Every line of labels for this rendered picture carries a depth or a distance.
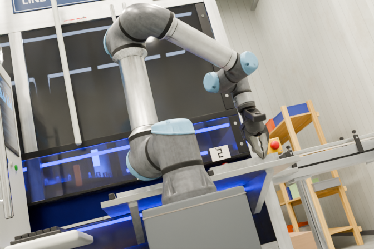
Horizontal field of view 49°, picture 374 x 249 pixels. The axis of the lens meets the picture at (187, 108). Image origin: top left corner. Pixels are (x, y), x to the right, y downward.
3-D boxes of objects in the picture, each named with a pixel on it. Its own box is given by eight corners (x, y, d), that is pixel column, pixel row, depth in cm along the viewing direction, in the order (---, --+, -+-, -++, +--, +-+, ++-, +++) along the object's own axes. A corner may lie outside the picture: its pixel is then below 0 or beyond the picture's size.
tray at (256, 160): (199, 190, 176) (197, 183, 177) (256, 177, 180) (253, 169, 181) (212, 177, 144) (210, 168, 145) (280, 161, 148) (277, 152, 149)
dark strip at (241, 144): (239, 154, 184) (194, 4, 207) (248, 152, 185) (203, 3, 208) (239, 153, 183) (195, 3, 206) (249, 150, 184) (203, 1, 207)
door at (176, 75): (145, 128, 184) (119, 16, 202) (235, 109, 192) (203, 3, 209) (145, 128, 184) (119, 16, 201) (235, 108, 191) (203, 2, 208)
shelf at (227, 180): (112, 219, 176) (111, 214, 177) (263, 181, 188) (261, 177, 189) (101, 208, 131) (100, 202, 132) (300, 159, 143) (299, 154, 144)
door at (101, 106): (38, 150, 176) (21, 33, 194) (144, 128, 184) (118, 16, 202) (38, 150, 176) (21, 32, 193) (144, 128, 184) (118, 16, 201)
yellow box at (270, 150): (264, 158, 190) (260, 144, 192) (279, 155, 192) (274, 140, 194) (269, 155, 183) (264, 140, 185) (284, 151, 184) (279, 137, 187)
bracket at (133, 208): (137, 244, 166) (131, 212, 170) (144, 242, 167) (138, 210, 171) (136, 243, 134) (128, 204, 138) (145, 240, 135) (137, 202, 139)
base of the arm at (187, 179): (221, 191, 102) (211, 153, 104) (162, 207, 100) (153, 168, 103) (215, 198, 116) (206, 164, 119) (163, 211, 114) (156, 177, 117)
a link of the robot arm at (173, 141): (175, 162, 103) (163, 112, 107) (149, 175, 113) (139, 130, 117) (211, 157, 110) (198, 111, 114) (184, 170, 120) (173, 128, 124)
